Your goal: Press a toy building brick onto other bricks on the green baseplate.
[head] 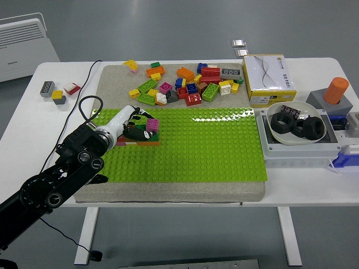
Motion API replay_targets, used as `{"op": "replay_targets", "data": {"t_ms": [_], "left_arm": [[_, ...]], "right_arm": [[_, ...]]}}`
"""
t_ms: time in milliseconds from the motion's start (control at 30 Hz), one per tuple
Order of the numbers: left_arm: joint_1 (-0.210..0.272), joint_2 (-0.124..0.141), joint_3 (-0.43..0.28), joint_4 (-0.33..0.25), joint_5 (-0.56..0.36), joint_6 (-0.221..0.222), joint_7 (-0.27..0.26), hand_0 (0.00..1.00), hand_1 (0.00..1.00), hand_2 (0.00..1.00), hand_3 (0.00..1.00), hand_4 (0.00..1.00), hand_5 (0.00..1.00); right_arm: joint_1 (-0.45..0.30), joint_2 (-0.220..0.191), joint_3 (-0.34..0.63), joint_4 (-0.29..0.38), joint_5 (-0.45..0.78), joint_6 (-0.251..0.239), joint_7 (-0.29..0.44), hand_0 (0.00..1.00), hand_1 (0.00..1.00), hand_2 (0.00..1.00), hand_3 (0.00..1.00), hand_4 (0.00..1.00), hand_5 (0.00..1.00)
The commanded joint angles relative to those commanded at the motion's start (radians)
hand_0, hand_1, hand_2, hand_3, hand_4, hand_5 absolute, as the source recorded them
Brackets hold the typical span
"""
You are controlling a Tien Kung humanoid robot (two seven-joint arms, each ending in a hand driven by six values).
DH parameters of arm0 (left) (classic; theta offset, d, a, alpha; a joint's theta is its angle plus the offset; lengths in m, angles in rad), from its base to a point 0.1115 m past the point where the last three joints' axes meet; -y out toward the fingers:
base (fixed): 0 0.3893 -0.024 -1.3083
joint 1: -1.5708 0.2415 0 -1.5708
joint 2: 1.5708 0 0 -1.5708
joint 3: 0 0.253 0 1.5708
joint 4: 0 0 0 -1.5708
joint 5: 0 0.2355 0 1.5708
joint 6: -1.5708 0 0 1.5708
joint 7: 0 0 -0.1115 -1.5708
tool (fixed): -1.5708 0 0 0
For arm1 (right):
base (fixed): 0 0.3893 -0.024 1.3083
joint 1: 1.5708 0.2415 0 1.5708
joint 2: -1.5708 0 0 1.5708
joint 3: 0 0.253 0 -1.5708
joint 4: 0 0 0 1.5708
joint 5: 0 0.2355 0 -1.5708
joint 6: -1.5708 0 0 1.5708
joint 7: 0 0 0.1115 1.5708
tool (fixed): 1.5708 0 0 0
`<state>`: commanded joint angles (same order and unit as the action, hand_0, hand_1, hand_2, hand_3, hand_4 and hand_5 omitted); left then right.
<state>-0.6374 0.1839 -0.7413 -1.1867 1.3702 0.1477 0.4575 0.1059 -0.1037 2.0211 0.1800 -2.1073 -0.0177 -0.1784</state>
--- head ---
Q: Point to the orange flat long brick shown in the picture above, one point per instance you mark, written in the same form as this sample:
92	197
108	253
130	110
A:
148	143

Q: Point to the white panel heater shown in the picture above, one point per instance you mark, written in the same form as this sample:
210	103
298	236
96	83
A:
19	47

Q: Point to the blue toy brick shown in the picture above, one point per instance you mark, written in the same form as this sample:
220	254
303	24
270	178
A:
192	88
202	67

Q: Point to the grey block with hole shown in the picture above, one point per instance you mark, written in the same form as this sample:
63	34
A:
317	99

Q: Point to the grey small toy brick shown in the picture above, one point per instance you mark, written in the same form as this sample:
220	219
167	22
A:
60	100

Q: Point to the white and yellow brick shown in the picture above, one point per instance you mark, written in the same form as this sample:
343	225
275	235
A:
225	89

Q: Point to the brown toy brick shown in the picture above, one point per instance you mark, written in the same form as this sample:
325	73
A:
129	139
202	87

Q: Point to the light pink small brick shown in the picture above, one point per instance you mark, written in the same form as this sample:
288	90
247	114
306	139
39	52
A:
134	70

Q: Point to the red long toy brick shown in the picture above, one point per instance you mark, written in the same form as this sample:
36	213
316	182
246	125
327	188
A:
210	79
211	71

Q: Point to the yellow wedge toy brick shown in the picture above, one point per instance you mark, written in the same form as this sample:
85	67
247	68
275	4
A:
131	64

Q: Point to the light grey junction box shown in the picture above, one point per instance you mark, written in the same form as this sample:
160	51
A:
294	157

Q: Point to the grey long toy brick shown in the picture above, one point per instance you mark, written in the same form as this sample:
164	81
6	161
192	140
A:
230	73
47	88

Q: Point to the blue plastic block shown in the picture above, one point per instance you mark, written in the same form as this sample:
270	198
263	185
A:
347	161

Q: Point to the glossy red toy brick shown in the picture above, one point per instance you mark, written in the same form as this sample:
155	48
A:
193	99

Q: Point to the large black hex nut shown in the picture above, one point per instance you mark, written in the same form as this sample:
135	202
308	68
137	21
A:
299	130
314	127
281	123

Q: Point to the white plastic piece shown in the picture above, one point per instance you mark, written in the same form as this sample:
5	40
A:
352	150

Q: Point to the blue and yellow brick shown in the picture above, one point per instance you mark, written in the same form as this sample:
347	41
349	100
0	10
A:
179	83

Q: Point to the white zip tie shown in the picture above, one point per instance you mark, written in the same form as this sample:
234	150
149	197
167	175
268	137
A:
333	167

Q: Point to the pink flat toy brick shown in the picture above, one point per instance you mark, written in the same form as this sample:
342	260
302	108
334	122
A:
121	143

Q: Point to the green studded baseplate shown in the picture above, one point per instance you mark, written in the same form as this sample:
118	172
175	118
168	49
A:
182	157

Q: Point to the pink toy brick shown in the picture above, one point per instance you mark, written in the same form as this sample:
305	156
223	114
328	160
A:
121	143
166	87
152	124

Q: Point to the orange cylinder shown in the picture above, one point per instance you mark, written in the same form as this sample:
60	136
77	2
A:
336	91

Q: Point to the orange long toy brick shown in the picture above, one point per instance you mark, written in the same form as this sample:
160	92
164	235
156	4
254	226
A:
155	71
185	74

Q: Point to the white flat toy brick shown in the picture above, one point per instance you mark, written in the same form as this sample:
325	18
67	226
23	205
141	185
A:
131	143

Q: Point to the lime green long brick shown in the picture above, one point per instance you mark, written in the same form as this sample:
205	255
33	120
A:
210	92
147	85
146	99

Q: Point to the silver floor socket cover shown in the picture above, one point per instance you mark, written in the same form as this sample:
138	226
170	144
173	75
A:
241	53
238	42

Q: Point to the white and orange brick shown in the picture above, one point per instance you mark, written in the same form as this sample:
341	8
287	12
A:
161	98

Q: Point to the dark green small brick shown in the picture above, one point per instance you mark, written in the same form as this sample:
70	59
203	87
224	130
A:
155	64
239	81

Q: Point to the white table leg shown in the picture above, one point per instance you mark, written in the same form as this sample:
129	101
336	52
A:
85	238
290	238

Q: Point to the grey-brown foam mat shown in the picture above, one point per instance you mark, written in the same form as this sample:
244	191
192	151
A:
117	84

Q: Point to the red and white brick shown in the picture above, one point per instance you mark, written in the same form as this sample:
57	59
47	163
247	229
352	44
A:
72	88

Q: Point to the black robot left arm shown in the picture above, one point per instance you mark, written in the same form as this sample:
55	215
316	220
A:
81	140

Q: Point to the purple circuit board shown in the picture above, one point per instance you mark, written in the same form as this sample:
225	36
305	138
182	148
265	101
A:
290	110

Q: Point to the white bowl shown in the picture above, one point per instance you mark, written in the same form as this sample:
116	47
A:
277	137

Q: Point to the yellow and white carton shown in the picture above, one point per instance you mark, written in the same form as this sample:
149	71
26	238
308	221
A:
269	78

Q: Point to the black and grey slope brick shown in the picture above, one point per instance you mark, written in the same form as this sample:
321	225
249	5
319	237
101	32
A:
171	96

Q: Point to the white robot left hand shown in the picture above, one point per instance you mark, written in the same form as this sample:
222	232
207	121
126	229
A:
116	119

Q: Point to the red flat toy brick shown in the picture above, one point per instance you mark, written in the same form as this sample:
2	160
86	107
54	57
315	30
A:
121	139

